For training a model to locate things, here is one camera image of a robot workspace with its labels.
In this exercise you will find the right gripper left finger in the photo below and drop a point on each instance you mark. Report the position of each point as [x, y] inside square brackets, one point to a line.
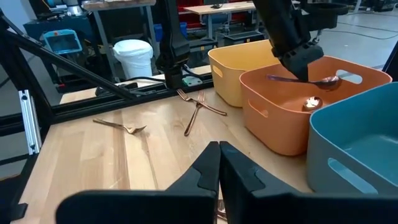
[140, 208]

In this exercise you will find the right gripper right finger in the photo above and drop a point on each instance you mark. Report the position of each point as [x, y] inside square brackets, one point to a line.
[264, 205]

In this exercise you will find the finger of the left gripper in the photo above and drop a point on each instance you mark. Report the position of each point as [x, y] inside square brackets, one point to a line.
[289, 60]
[311, 59]

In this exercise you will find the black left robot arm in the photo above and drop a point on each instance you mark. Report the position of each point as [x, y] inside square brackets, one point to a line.
[174, 46]

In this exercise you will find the black floor box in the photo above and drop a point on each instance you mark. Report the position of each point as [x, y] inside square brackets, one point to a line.
[244, 37]

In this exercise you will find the yellow plastic bin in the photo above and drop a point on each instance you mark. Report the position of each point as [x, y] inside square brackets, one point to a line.
[230, 81]

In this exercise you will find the wooden top table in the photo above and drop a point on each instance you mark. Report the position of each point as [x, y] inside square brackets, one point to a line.
[217, 7]
[118, 3]

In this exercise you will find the orange plastic bin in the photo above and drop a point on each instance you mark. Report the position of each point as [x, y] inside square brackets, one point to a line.
[280, 133]

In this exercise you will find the black box yellow label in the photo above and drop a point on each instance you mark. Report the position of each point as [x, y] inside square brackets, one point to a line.
[202, 49]

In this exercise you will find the teal plastic bin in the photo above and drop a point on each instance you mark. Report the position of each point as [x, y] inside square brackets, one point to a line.
[342, 149]

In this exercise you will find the pale green plate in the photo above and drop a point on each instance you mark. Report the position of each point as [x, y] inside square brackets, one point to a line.
[192, 81]

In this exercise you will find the blue crate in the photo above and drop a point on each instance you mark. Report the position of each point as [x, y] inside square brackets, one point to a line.
[158, 31]

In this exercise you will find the silver aluminium extrusion piece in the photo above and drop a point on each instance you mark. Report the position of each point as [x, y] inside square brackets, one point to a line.
[29, 124]

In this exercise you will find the white trash bin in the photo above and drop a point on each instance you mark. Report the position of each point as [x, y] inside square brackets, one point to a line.
[133, 59]

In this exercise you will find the light blue screen device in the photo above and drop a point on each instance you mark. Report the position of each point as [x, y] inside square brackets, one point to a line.
[62, 42]

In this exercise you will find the dark blue cabinet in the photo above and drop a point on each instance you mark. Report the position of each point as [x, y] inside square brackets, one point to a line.
[84, 31]

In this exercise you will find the black aluminium table frame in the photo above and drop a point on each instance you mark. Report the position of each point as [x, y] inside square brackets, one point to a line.
[77, 71]

